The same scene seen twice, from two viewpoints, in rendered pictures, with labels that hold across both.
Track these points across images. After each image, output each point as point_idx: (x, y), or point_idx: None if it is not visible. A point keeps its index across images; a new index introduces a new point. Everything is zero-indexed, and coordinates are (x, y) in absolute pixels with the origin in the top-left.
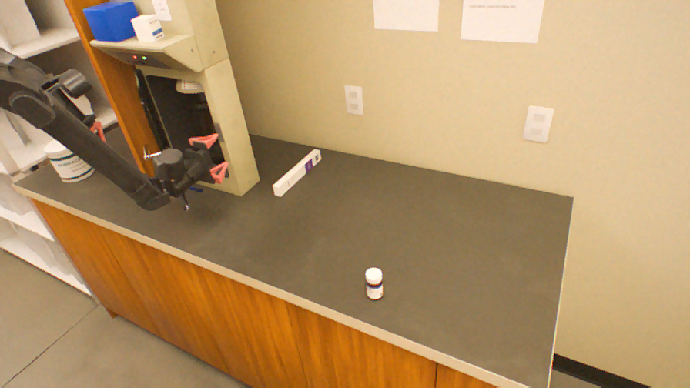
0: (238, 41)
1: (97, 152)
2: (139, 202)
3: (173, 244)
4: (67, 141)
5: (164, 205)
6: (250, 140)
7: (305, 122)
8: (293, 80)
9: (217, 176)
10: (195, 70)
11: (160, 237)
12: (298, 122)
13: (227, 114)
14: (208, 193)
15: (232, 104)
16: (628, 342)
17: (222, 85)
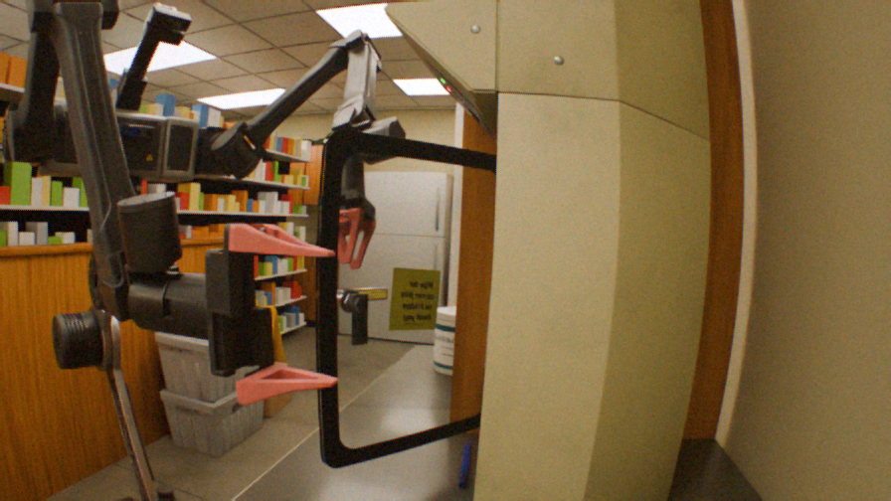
0: (791, 206)
1: (74, 112)
2: (99, 273)
3: (253, 491)
4: (63, 78)
5: (391, 455)
6: (713, 471)
7: (861, 495)
8: (880, 329)
9: (251, 378)
10: (464, 83)
11: (279, 471)
12: (842, 484)
13: (538, 280)
14: (458, 498)
15: (579, 258)
16: None
17: (555, 171)
